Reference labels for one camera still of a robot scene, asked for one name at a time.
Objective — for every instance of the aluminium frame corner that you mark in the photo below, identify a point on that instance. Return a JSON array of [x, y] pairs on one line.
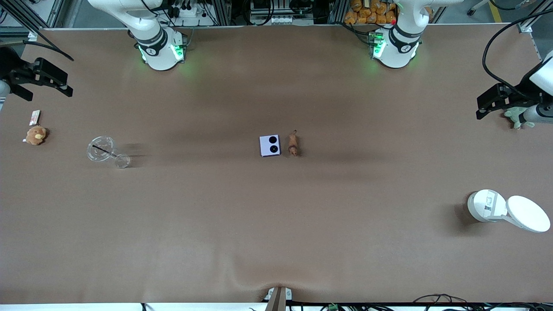
[[525, 26]]

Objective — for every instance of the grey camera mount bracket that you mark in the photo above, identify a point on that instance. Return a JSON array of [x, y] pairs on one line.
[[278, 298]]

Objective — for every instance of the brown plush toy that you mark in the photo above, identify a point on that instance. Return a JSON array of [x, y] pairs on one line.
[[36, 135]]

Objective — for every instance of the clear glass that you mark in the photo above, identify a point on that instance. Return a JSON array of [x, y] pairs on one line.
[[100, 149]]

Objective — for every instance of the thin black stick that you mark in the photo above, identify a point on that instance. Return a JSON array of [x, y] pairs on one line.
[[103, 150]]

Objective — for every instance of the brown lion statue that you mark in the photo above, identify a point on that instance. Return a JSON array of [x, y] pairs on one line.
[[293, 143]]

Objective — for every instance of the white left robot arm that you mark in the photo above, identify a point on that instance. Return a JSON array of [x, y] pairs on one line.
[[397, 43]]

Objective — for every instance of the lilac phone with black lenses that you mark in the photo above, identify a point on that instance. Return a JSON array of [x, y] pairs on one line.
[[270, 146]]

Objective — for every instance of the white bin with open lid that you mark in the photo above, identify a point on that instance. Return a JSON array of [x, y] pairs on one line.
[[486, 206]]

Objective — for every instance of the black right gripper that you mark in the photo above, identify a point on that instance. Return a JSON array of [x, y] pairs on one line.
[[13, 71]]

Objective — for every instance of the white flat power strip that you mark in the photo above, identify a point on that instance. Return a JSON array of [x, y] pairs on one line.
[[276, 20]]

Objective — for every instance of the white power strip with plugs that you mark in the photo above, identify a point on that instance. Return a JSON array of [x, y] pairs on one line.
[[185, 11]]

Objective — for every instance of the small white printed card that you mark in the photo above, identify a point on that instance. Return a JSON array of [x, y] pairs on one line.
[[34, 117]]

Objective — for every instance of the green plush turtle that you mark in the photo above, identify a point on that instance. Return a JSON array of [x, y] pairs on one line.
[[516, 117]]

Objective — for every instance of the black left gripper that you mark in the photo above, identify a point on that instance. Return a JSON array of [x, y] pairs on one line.
[[518, 96]]

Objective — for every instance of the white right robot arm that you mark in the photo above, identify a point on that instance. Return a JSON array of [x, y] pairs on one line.
[[155, 43]]

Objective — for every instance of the white stand leg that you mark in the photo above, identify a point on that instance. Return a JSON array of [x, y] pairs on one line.
[[475, 6]]

